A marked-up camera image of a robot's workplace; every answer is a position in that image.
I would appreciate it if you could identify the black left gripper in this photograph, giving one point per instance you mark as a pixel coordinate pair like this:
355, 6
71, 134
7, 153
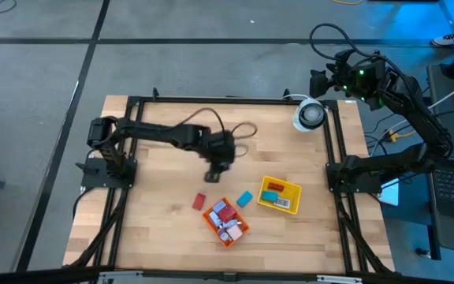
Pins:
219, 152

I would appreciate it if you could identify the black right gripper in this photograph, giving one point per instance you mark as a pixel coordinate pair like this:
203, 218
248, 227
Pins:
343, 77

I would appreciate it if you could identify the red wall charger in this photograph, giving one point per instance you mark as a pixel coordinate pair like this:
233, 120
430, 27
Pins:
227, 214

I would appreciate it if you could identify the pink square charger block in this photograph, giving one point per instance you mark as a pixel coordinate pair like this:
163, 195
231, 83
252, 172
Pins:
235, 232

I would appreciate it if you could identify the orange plastic basket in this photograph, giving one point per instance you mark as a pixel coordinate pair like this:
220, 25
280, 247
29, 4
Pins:
238, 238

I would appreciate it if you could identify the yellow plastic basket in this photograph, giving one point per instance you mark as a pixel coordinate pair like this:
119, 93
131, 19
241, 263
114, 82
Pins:
294, 189

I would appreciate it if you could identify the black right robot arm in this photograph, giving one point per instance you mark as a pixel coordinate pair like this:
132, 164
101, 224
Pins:
420, 118

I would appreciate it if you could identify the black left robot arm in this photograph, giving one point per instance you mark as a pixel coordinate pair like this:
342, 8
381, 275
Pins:
152, 132

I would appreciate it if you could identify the white sheet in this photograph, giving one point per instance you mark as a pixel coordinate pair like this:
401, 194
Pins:
390, 193

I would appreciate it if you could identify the black overhead crossbar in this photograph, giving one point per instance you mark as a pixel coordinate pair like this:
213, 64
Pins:
53, 276

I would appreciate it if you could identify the small black floor object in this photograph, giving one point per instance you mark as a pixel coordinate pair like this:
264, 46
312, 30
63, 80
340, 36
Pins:
422, 252

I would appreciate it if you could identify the black frame clamp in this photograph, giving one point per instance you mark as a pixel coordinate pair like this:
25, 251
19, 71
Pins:
155, 94
286, 94

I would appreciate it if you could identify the black table frame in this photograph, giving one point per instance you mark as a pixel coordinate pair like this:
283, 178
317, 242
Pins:
227, 99

